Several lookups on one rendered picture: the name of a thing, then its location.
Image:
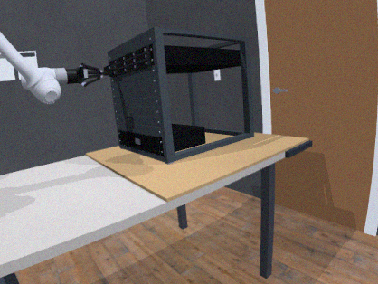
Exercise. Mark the light wooden board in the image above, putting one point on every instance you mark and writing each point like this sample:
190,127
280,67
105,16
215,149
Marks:
189,174

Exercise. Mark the dark grey rack frame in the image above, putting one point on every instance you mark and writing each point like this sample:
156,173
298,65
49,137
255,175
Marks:
147,129

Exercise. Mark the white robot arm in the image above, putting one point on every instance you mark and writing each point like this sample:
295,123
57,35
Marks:
38,80

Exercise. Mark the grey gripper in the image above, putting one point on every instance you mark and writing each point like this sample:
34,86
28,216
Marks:
73,77

